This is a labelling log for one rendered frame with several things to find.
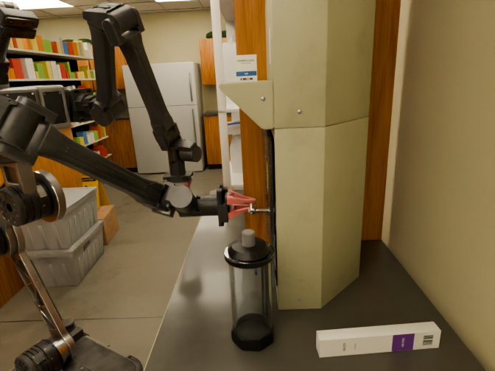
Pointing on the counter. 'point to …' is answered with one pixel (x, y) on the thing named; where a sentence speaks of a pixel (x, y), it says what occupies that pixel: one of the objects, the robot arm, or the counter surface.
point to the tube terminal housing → (319, 142)
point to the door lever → (257, 208)
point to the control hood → (253, 100)
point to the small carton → (246, 68)
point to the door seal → (275, 208)
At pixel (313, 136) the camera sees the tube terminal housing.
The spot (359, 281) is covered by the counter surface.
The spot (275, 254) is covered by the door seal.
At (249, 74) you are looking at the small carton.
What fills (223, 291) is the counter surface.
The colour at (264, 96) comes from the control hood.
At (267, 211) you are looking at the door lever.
